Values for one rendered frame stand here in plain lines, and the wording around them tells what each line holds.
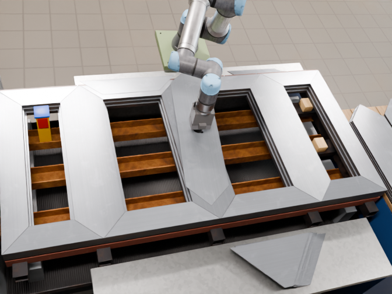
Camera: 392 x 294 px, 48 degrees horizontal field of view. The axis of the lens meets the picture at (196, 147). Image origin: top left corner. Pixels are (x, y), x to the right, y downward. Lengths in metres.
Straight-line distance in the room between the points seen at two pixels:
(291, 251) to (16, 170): 1.11
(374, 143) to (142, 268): 1.24
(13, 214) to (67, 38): 2.13
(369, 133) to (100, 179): 1.29
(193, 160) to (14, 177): 0.70
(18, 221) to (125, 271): 0.42
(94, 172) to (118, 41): 1.98
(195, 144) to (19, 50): 1.97
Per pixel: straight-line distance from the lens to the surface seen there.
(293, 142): 2.03
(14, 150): 1.84
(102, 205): 1.68
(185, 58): 1.77
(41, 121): 1.93
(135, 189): 2.09
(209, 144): 1.88
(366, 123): 2.32
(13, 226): 1.67
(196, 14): 1.90
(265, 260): 1.77
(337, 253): 1.96
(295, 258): 1.82
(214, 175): 1.80
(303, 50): 3.99
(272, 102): 2.15
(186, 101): 2.02
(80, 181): 1.73
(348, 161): 2.12
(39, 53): 3.48
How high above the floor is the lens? 2.34
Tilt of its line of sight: 52 degrees down
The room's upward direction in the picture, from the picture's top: 17 degrees clockwise
